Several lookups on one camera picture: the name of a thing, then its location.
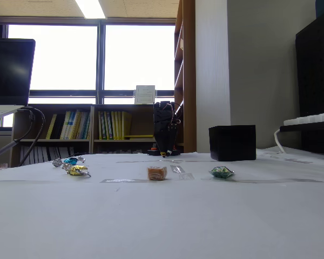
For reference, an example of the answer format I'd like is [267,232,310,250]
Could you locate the black box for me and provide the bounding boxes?
[208,124,257,162]

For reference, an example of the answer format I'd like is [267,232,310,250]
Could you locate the low wooden bookshelf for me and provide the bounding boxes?
[10,103,185,168]

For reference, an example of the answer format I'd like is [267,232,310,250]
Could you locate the brown caramel candy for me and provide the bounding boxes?
[146,166,168,182]

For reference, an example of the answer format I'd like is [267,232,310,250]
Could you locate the clear plastic wrapper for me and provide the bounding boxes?
[169,165,195,181]

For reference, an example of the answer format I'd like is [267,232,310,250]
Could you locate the white paper sign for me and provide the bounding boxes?
[134,84,157,105]

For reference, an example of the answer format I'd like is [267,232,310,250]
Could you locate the tall wooden bookshelf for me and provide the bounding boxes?
[173,0,197,153]

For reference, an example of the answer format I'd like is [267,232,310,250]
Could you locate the green foil wrapped candy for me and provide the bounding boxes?
[208,166,236,179]

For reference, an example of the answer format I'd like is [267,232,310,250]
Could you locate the white paper table cover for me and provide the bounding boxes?
[0,152,324,259]

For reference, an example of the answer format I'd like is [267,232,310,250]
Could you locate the gold foil wrapped candy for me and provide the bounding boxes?
[61,162,92,178]

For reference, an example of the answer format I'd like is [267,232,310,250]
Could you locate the blue foil wrapped candy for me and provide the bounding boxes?
[51,155,86,168]

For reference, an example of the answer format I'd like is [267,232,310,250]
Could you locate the thin yellow book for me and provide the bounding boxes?
[45,113,58,140]

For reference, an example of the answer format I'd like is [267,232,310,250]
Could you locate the black tray under power strip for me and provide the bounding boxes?
[279,121,324,133]

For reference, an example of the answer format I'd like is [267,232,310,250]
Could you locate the ceiling light panel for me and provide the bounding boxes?
[74,0,108,20]

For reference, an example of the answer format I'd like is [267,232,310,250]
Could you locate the white keyboard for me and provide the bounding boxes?
[282,112,324,127]

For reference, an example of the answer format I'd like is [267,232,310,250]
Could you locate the grey metal stand rod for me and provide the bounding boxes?
[0,138,21,162]

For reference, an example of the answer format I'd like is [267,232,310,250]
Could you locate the black pegboard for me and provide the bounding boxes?
[295,10,324,156]

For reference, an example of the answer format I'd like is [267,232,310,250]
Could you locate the silver laptop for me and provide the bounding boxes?
[0,37,36,122]

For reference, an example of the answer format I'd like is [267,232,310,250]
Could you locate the dark blue object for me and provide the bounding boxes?
[314,0,324,20]

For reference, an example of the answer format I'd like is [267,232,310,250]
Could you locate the dark window frame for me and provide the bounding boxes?
[0,17,177,106]

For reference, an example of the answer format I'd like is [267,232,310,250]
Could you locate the white power strip cable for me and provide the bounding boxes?
[273,128,287,154]

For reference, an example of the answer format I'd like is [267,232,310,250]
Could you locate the black laptop cable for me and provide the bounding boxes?
[17,106,46,167]

